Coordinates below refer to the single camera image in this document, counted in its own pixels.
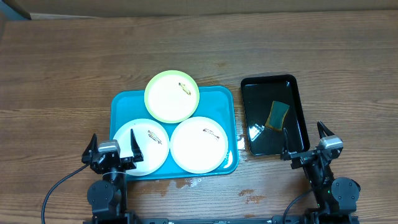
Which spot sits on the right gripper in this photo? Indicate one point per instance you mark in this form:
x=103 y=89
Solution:
x=301 y=158

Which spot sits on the green rimmed plate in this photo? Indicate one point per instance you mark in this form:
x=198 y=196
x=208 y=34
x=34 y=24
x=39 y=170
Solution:
x=171 y=96

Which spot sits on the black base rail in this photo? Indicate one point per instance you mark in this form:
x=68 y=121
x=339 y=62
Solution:
x=274 y=220

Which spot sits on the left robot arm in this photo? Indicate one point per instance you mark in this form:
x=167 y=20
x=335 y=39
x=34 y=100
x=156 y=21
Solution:
x=108 y=196

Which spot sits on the green yellow sponge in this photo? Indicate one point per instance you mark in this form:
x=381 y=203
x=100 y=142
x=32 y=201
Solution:
x=276 y=117

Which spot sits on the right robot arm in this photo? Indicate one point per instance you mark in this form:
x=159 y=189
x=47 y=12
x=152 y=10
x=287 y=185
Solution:
x=335 y=197

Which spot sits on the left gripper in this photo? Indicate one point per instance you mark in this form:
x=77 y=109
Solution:
x=129 y=163

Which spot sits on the black rectangular tray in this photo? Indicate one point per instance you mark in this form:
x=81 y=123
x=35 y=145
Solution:
x=258 y=93

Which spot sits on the teal plastic tray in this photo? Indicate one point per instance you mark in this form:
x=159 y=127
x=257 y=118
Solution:
x=216 y=103

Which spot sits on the white plate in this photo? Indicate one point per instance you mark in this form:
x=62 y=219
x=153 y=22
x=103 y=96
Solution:
x=153 y=141
x=199 y=145

